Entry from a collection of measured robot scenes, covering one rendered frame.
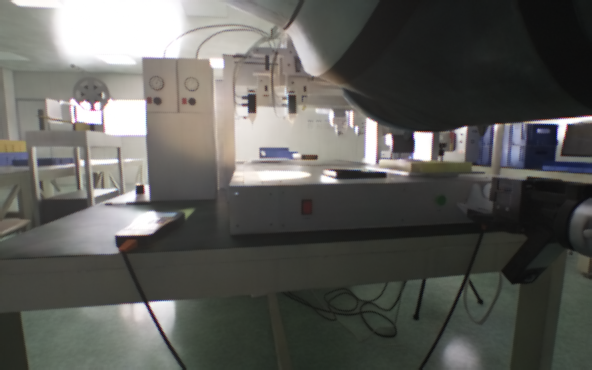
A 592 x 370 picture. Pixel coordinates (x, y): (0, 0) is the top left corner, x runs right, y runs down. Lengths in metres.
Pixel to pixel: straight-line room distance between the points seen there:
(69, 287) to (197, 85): 0.69
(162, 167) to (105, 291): 0.55
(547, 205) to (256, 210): 0.45
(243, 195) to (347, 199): 0.21
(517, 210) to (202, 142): 0.88
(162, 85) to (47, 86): 8.33
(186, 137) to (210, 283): 0.61
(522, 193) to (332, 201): 0.31
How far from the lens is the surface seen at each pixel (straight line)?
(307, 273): 0.57
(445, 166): 0.76
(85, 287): 0.62
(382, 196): 0.63
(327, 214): 0.59
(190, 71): 1.07
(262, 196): 0.56
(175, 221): 0.67
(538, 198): 0.51
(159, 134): 1.07
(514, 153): 3.60
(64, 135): 3.02
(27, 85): 9.59
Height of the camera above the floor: 0.92
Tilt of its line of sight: 7 degrees down
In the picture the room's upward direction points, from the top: straight up
